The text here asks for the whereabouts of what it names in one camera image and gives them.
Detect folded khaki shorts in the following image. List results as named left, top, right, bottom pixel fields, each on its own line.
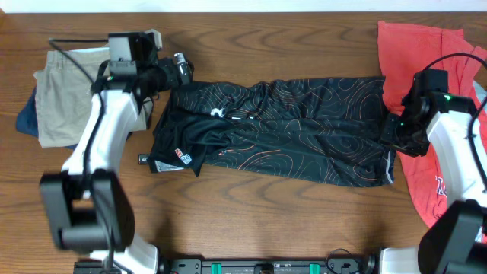
left=33, top=47, right=153, bottom=148

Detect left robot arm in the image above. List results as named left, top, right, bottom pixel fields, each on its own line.
left=40, top=53, right=194, bottom=273

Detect black cycling jersey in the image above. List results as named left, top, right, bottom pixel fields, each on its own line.
left=147, top=76, right=395, bottom=187

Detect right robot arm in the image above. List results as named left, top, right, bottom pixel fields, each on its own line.
left=376, top=91, right=486, bottom=273

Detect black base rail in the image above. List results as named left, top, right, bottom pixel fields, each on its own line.
left=74, top=247, right=381, bottom=274

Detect red printed t-shirt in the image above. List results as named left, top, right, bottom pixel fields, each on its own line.
left=377, top=21, right=486, bottom=227

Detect folded navy blue garment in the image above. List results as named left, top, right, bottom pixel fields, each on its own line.
left=15, top=88, right=79, bottom=150

